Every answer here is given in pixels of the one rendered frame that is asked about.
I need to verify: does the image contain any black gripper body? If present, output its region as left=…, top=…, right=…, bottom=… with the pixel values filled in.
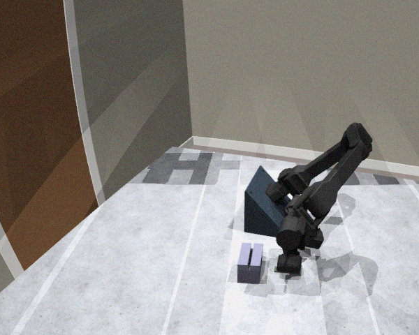
left=277, top=239, right=302, bottom=273

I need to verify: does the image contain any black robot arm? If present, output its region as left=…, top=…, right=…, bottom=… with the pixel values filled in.
left=265, top=122, right=372, bottom=250

